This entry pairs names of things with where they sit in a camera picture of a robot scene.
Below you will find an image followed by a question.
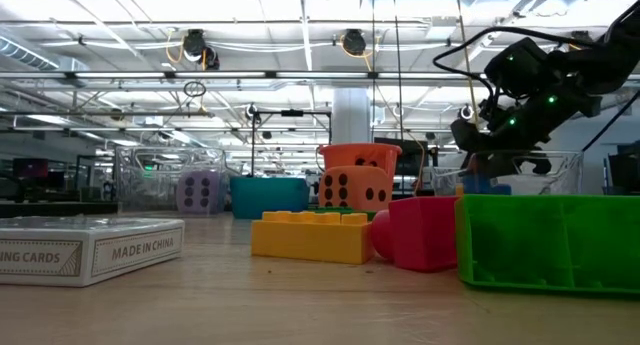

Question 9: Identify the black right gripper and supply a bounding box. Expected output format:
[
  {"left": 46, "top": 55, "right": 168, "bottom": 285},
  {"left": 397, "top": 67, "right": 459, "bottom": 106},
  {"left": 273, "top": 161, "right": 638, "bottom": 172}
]
[{"left": 449, "top": 37, "right": 604, "bottom": 179}]

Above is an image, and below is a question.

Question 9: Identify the blue heart-shaped block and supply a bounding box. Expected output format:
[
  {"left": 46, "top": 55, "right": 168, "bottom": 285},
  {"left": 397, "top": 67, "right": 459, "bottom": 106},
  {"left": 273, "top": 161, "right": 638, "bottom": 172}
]
[{"left": 462, "top": 173, "right": 512, "bottom": 196}]

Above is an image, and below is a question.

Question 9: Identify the orange foam die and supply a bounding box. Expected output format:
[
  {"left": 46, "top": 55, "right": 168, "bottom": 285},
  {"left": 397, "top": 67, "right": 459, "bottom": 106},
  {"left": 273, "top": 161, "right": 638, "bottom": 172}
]
[{"left": 318, "top": 165, "right": 395, "bottom": 210}]

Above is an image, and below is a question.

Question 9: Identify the purple foam die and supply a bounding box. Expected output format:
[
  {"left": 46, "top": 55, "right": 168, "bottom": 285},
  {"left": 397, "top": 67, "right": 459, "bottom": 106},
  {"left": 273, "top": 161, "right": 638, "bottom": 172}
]
[{"left": 175, "top": 170, "right": 224, "bottom": 215}]

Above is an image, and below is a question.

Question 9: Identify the card deck brown print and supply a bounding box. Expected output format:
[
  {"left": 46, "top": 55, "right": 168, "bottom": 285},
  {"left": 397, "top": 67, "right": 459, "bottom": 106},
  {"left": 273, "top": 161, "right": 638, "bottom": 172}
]
[{"left": 0, "top": 215, "right": 186, "bottom": 288}]

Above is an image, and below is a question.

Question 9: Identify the clear plastic bin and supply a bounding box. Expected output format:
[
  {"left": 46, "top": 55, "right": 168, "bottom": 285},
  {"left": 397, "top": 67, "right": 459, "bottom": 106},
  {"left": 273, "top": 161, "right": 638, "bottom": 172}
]
[
  {"left": 113, "top": 145, "right": 229, "bottom": 216},
  {"left": 430, "top": 149, "right": 585, "bottom": 197}
]

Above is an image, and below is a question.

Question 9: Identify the green plastic bin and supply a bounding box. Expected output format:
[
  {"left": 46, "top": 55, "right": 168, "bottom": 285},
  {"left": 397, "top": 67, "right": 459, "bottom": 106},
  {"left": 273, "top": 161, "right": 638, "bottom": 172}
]
[{"left": 454, "top": 193, "right": 640, "bottom": 294}]

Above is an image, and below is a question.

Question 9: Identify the black monitor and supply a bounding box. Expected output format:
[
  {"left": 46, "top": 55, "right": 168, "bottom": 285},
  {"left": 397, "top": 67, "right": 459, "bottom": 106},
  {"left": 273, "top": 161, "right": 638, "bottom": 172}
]
[{"left": 373, "top": 137, "right": 430, "bottom": 177}]

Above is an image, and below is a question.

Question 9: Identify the dark monitor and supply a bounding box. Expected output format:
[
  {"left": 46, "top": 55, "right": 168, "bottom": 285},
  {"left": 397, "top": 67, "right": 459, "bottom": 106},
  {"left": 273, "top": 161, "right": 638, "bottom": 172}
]
[
  {"left": 12, "top": 157, "right": 50, "bottom": 181},
  {"left": 607, "top": 143, "right": 640, "bottom": 195}
]

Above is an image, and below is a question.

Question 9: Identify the red toy block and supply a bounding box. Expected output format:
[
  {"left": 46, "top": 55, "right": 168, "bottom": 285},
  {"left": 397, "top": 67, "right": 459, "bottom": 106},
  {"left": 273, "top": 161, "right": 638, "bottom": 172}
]
[{"left": 369, "top": 195, "right": 460, "bottom": 274}]

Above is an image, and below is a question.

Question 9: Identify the orange pumpkin bucket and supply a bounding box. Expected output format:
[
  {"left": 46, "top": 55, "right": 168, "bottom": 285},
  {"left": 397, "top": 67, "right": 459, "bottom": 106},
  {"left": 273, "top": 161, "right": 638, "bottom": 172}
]
[{"left": 318, "top": 143, "right": 403, "bottom": 186}]

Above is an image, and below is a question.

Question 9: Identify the white building column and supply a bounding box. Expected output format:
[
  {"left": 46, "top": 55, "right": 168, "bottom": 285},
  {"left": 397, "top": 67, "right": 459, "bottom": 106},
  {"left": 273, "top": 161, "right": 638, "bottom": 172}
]
[{"left": 332, "top": 87, "right": 372, "bottom": 146}]

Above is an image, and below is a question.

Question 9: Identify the yellow eight-stud brick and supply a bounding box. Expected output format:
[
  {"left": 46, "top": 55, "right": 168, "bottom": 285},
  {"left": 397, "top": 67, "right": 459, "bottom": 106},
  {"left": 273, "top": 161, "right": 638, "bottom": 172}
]
[{"left": 251, "top": 210, "right": 375, "bottom": 265}]

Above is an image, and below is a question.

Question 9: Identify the black gantry stand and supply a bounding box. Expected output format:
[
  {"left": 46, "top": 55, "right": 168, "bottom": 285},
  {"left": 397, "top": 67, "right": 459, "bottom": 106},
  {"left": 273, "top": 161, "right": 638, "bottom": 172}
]
[{"left": 249, "top": 108, "right": 334, "bottom": 179}]

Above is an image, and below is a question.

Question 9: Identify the teal plastic bin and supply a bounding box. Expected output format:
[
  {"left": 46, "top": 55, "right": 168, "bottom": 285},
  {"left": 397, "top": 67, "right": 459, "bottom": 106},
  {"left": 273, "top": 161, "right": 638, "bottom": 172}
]
[{"left": 228, "top": 177, "right": 310, "bottom": 220}]

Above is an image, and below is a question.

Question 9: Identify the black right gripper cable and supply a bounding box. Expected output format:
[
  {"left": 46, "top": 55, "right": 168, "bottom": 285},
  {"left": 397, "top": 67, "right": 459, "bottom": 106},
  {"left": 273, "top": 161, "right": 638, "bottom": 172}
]
[{"left": 432, "top": 25, "right": 609, "bottom": 94}]

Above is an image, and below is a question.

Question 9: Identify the black hanging cable ring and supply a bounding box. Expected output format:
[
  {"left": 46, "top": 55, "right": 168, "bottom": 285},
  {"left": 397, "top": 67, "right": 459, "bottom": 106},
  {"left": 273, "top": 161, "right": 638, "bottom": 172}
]
[{"left": 183, "top": 80, "right": 207, "bottom": 99}]

